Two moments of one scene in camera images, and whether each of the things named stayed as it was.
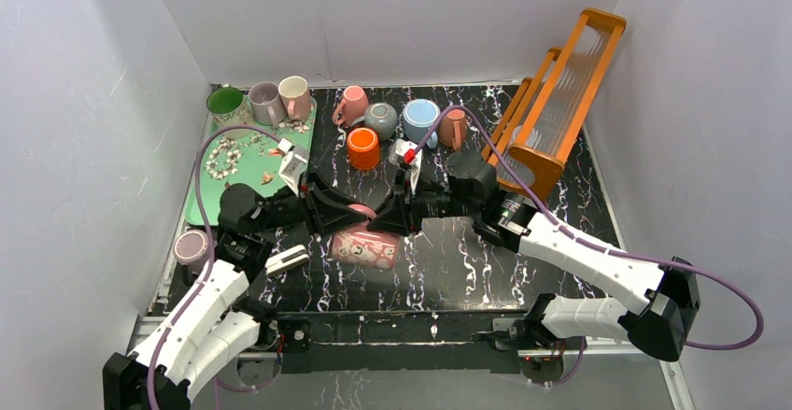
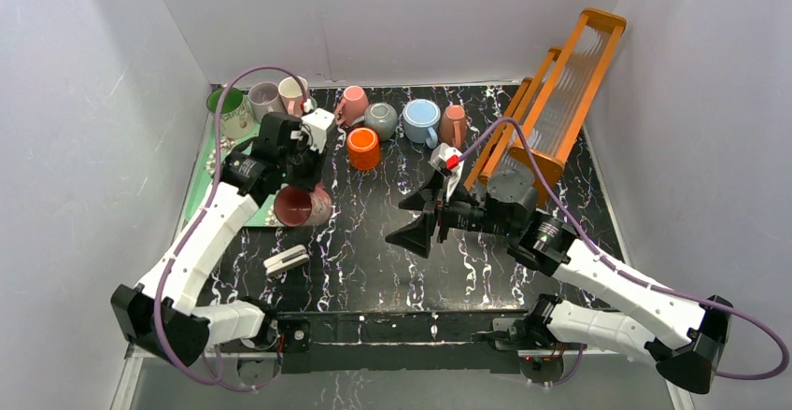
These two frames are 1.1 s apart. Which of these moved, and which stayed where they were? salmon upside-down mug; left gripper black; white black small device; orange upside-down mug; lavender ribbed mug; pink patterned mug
Moved: pink patterned mug; left gripper black
Stayed: orange upside-down mug; salmon upside-down mug; lavender ribbed mug; white black small device
